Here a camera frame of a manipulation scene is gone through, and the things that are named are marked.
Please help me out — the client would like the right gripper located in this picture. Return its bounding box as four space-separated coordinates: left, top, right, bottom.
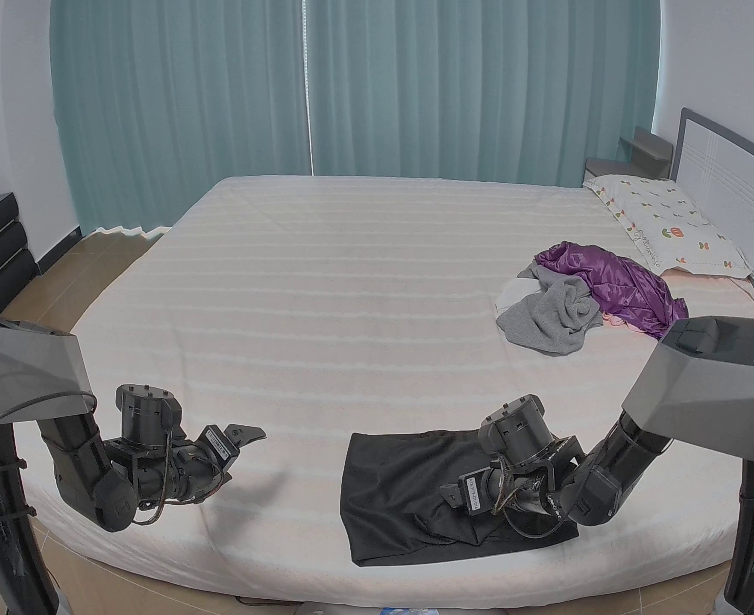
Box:
440 468 502 518

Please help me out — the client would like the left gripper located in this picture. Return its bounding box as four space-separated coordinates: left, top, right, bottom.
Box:
188 425 267 489

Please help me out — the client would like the black T-shirt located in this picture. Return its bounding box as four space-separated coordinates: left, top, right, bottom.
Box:
340 430 579 567

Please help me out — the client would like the bed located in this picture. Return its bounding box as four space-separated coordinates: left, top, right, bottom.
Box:
15 108 754 600

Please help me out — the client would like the grey knit garment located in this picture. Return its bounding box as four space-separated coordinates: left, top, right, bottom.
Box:
496 269 604 356

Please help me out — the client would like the white garment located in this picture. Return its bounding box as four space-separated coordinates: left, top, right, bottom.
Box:
495 277 541 313

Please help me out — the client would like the purple satin garment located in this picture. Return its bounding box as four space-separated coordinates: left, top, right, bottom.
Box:
536 241 690 339

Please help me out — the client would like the white printed pillow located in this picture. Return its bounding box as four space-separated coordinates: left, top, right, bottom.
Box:
582 173 754 278

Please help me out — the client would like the blue-green curtain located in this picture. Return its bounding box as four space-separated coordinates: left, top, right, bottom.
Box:
303 0 663 185
50 0 314 234

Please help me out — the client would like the grey bedside table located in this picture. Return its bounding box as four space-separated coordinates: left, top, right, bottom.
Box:
584 126 674 184

